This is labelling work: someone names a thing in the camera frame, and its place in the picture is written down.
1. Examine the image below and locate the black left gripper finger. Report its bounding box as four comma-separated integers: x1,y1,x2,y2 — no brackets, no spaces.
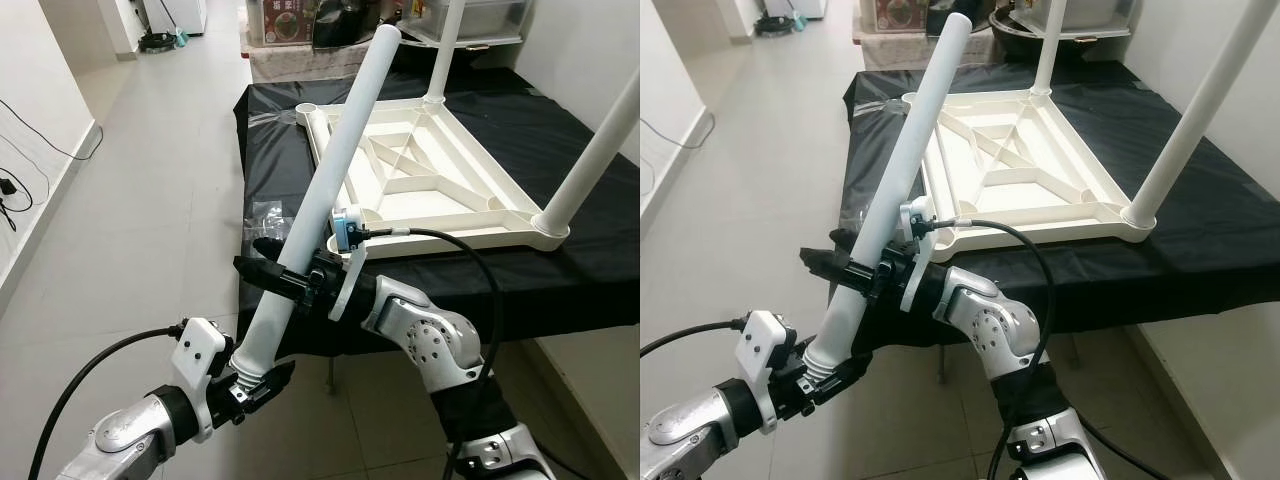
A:
240,360,297,413
805,353,874,409

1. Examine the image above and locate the white plastic table leg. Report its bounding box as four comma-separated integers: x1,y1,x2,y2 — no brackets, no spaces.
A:
805,14,977,387
1125,0,1280,232
540,70,641,237
1030,0,1070,97
232,25,404,392
425,0,467,107

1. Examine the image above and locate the white plastic children table top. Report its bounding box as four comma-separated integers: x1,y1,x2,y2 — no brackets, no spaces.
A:
295,95,574,252
900,88,1162,250

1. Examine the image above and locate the clear square tape patch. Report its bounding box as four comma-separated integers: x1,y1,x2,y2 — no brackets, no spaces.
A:
845,194,883,227
247,199,293,237

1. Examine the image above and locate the beige patterned cloth cover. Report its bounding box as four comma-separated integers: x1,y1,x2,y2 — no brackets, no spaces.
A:
248,40,422,87
855,28,1002,72

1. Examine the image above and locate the orange lid storage box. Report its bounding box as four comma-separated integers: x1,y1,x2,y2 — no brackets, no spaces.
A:
875,0,932,32
265,0,317,47

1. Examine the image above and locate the black plastic bag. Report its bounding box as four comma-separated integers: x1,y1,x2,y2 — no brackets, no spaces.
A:
312,0,377,52
925,0,987,42

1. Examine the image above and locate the black tablecloth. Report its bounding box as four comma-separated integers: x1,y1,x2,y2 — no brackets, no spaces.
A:
235,65,641,358
840,60,1280,348

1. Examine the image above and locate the black round basin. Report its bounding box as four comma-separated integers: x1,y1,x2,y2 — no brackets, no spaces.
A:
990,8,1043,52

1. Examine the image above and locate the clear plastic storage box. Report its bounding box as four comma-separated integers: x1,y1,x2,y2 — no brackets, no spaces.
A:
1015,0,1137,40
415,0,532,47

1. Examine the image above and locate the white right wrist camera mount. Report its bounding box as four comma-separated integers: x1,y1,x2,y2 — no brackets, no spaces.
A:
897,198,937,314
328,205,370,324

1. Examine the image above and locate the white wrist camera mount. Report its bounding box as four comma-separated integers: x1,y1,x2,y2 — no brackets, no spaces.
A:
735,310,799,437
170,318,230,444
328,205,370,324
897,198,937,314

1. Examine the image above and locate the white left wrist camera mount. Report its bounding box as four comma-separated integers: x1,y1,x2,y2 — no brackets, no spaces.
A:
170,318,230,444
735,310,799,437

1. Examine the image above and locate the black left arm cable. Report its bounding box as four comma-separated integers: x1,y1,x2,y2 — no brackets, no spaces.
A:
640,317,753,358
28,325,187,480

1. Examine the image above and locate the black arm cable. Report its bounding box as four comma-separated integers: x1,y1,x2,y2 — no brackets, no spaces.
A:
28,325,187,480
360,227,503,480
930,219,1153,480
640,317,753,358

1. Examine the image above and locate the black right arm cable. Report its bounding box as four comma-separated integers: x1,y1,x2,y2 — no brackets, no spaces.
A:
930,219,1153,480
360,227,503,480

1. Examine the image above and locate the long thin black wall cable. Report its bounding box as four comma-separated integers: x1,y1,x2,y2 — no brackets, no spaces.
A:
640,108,717,153
0,98,105,163

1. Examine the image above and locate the looped black wall cable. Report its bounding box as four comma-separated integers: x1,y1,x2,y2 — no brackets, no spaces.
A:
0,150,37,233

